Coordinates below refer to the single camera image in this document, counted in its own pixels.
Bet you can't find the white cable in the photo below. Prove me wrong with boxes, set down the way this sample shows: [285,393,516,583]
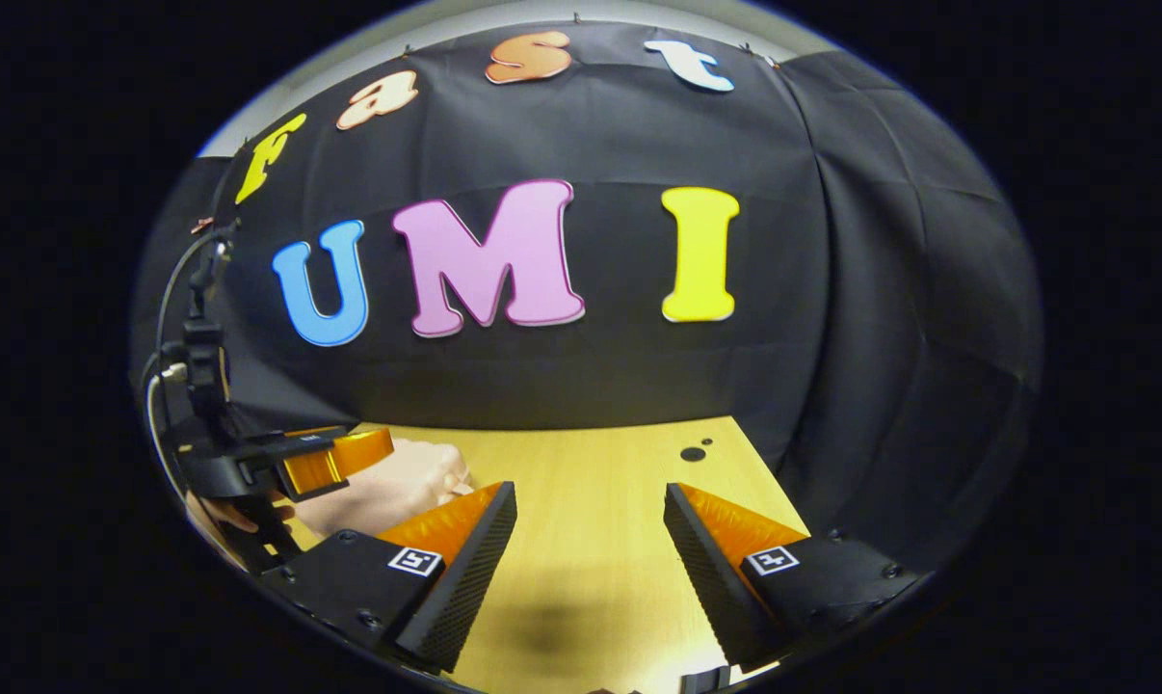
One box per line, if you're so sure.
[145,364,193,498]

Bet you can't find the pink suitcase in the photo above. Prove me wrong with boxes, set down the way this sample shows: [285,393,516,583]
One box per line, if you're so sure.
[292,439,476,541]

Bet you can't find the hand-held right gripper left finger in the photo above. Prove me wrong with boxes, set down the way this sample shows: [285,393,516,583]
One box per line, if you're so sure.
[256,481,520,676]

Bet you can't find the black backdrop cloth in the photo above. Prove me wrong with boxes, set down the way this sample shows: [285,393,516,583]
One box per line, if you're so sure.
[128,19,1044,579]

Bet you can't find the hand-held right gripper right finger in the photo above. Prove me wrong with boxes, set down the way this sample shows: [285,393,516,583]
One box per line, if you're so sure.
[663,482,931,668]

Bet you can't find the black cable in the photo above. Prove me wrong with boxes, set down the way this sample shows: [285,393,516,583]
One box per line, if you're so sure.
[152,224,225,377]

